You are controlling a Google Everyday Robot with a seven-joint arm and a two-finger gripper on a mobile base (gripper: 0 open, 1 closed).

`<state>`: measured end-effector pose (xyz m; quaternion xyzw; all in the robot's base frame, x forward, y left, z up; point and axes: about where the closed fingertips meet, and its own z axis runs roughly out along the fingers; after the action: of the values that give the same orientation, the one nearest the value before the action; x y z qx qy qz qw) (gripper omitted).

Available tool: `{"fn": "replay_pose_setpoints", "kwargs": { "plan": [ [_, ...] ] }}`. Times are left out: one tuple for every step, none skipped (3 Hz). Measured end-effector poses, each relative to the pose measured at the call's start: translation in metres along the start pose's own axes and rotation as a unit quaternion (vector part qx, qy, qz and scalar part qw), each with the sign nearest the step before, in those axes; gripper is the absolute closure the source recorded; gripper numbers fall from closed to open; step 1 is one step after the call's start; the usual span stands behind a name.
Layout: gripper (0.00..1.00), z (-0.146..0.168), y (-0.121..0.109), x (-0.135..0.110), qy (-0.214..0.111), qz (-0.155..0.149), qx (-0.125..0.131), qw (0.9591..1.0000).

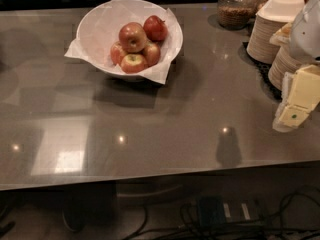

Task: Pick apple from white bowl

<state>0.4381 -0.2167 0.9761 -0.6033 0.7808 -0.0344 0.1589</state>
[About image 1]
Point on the front yellow-red apple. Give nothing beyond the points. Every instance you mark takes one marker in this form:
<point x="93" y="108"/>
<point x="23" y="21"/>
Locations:
<point x="133" y="63"/>

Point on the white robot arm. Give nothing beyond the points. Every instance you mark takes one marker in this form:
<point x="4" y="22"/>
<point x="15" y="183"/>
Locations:
<point x="304" y="39"/>

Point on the front stack paper plates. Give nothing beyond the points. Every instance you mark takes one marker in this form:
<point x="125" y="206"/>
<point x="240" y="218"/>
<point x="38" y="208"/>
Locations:
<point x="282" y="63"/>

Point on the white bowl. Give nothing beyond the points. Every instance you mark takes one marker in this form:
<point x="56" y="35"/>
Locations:
<point x="96" y="30"/>

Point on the white paper liner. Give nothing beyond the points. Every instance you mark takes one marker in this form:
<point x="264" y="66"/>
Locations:
<point x="159" y="71"/>

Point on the dark red back apple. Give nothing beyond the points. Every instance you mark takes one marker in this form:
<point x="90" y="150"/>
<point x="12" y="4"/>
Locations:
<point x="155" y="28"/>

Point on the blue power adapter box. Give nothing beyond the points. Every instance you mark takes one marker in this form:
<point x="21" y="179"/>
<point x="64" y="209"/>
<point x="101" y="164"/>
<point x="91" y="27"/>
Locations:
<point x="210" y="211"/>

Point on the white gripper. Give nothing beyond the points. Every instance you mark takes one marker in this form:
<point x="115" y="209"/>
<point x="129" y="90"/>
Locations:
<point x="306" y="34"/>

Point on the white foam container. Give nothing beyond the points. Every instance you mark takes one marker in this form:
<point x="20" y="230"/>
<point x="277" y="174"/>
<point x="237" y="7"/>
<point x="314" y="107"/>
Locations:
<point x="281" y="10"/>

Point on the tall stack paper plates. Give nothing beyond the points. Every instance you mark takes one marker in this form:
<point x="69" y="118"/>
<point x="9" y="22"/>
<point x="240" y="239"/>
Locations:
<point x="259" y="47"/>

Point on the glass jar with grains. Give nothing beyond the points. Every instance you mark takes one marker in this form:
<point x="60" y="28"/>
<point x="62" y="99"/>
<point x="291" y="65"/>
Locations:
<point x="235" y="14"/>

